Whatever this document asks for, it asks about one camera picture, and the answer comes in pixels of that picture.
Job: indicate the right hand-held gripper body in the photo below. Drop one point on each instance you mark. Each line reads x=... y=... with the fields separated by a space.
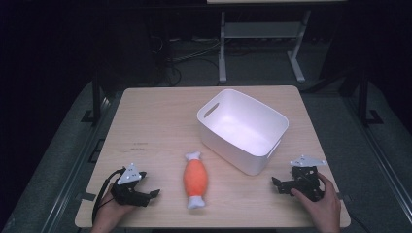
x=306 y=181

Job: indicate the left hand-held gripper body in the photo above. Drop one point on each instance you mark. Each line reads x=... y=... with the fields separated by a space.
x=129 y=194

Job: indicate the person's left hand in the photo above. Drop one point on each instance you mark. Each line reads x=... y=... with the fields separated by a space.
x=108 y=215

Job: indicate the person's right hand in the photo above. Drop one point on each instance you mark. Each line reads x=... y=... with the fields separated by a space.
x=325 y=210

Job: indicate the orange plush bone toy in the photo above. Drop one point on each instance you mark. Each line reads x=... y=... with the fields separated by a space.
x=195 y=179

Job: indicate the white plastic storage basket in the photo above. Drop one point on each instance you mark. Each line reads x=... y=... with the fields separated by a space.
x=243 y=132

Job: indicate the white metal stand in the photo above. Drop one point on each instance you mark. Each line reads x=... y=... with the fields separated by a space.
x=222 y=51

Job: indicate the metal floor rail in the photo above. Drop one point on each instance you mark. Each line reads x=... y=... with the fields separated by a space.
x=382 y=158
x=74 y=168

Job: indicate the black metal post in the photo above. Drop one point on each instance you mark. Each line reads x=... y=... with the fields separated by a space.
x=363 y=97
x=96 y=97

